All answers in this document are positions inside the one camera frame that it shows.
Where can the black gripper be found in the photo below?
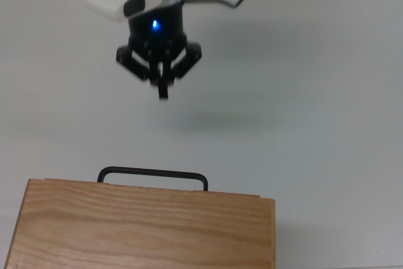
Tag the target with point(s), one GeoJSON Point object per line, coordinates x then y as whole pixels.
{"type": "Point", "coordinates": [157, 36]}

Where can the wooden drawer cabinet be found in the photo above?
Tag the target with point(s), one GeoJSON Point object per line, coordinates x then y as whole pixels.
{"type": "Point", "coordinates": [141, 234]}

